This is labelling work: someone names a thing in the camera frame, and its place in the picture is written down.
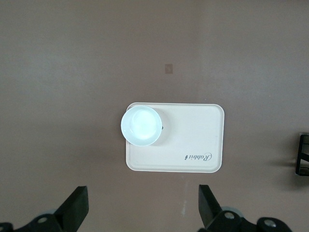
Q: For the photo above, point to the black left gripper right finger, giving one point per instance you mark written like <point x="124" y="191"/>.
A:
<point x="208" y="207"/>

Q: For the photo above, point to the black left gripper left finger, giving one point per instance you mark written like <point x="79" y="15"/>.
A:
<point x="73" y="210"/>

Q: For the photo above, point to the cream rabbit print tray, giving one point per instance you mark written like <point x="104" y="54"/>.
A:
<point x="193" y="130"/>

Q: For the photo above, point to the white bowl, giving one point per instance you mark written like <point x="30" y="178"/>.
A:
<point x="141" y="126"/>

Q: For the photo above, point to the small brown tape patch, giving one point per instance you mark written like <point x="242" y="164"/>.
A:
<point x="169" y="68"/>

